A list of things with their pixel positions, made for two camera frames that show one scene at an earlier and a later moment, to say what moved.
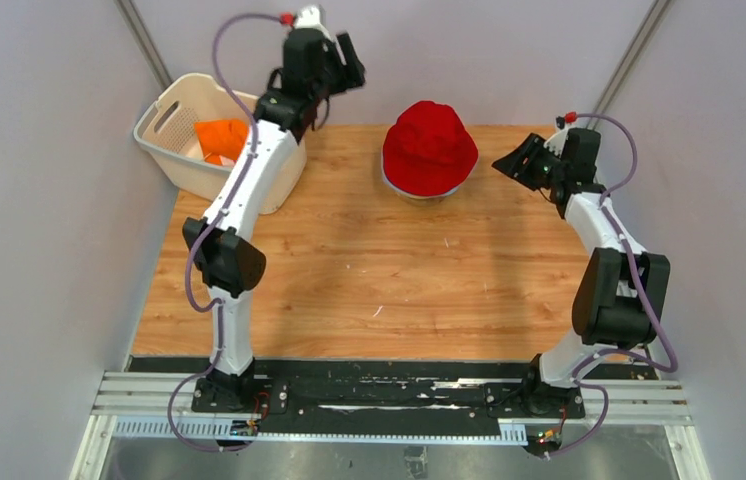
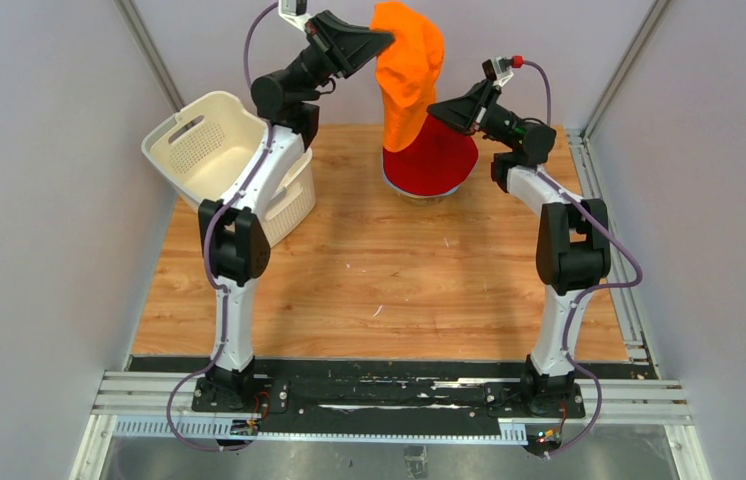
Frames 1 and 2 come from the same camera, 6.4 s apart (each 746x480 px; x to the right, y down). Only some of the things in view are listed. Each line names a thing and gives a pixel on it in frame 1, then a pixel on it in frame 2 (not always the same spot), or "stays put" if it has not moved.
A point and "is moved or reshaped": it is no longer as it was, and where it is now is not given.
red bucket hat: [429, 151] stays put
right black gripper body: [550, 168] to [499, 124]
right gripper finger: [522, 163] to [465, 113]
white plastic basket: [195, 131] is moved or reshaped
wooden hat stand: [423, 201] stays put
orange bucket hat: [226, 138] to [408, 70]
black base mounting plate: [376, 388] stays put
